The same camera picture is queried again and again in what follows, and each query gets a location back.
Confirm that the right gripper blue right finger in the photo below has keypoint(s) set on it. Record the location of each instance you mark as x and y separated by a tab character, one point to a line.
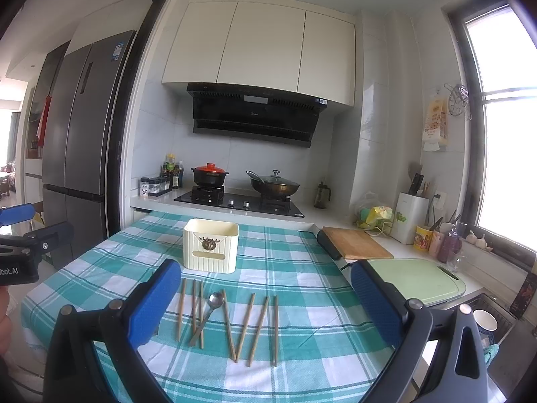
457	372

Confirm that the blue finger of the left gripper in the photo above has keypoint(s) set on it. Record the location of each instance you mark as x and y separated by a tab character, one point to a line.
16	214
47	239

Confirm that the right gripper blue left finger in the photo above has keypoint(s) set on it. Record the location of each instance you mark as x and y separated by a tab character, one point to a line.
74	372

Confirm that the bamboo chopstick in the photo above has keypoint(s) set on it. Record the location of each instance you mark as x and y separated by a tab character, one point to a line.
244	327
232	350
194	307
260	321
181	308
276	330
201	313

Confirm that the metal spoon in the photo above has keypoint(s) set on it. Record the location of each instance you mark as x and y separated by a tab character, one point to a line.
214	301

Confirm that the hanging patterned kitchen towel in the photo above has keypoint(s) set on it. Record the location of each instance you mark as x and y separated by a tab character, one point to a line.
435	131

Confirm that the white upper kitchen cabinets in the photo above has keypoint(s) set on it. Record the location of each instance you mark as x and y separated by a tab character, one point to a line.
260	44

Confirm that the person's left hand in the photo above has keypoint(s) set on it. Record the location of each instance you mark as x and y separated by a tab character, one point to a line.
5	321

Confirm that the light green cutting board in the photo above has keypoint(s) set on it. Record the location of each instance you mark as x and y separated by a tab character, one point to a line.
417	278

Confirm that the purple bottle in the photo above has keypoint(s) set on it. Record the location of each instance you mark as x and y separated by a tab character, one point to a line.
451	244

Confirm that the grey double-door refrigerator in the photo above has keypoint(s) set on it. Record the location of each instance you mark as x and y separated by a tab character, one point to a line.
75	143

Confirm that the pink cup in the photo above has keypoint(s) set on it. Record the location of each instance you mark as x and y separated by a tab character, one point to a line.
436	243

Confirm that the yellow snack cup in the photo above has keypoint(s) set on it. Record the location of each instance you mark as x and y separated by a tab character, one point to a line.
422	238

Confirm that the sauce bottles group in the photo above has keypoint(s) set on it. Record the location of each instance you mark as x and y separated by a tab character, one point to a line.
173	170

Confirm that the cream ribbed utensil holder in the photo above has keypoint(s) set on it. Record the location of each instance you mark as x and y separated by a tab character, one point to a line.
210	245

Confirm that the wooden cutting board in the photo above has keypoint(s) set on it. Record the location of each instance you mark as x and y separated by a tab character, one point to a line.
355	244

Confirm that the white knife block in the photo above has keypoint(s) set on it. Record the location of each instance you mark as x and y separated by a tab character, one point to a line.
410	212

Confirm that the yellow green plastic bag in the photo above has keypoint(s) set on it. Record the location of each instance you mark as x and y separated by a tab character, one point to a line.
373	215

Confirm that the black gas stove top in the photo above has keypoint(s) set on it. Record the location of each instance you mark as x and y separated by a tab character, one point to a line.
217	197

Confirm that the teal white checkered tablecloth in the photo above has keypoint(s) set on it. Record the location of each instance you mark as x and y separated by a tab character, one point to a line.
329	350

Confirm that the black pot red lid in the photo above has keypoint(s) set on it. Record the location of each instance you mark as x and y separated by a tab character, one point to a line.
209	175

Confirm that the dark glass french press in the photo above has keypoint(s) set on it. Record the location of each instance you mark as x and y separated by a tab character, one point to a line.
323	196

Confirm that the dark wok glass lid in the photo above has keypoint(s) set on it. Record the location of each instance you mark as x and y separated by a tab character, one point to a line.
274	186

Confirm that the black range hood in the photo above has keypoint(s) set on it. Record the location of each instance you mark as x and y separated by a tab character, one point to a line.
255	112

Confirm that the hanging metal trivet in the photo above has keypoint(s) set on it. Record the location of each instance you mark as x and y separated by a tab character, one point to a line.
458	101

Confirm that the window frame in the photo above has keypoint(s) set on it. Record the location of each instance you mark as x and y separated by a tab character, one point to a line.
473	196

